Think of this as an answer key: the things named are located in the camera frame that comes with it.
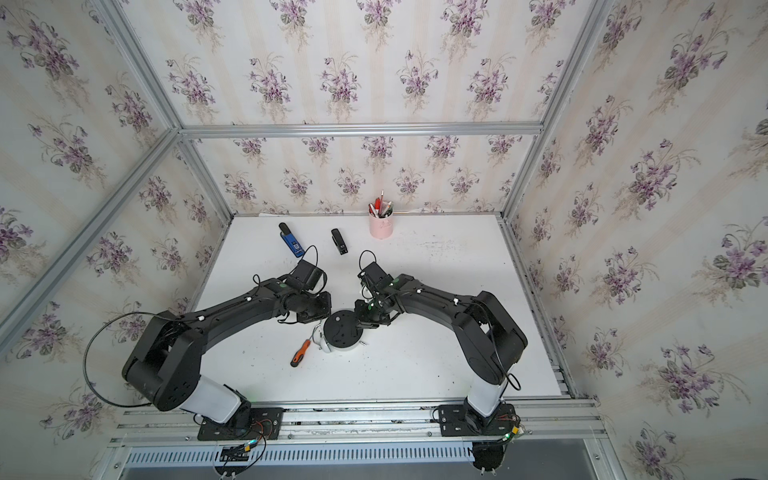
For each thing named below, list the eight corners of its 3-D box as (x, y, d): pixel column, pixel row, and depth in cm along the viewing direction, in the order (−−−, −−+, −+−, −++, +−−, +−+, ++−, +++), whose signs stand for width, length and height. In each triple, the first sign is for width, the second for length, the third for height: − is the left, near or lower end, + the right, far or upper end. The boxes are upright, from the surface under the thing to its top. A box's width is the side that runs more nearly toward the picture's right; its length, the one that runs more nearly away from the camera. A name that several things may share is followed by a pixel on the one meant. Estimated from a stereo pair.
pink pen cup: (368, 239, 115) (367, 220, 106) (369, 226, 119) (368, 206, 111) (393, 239, 115) (393, 220, 107) (392, 226, 119) (393, 206, 111)
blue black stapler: (296, 259, 108) (294, 252, 105) (278, 232, 116) (275, 225, 113) (305, 254, 109) (303, 247, 106) (287, 228, 118) (284, 221, 115)
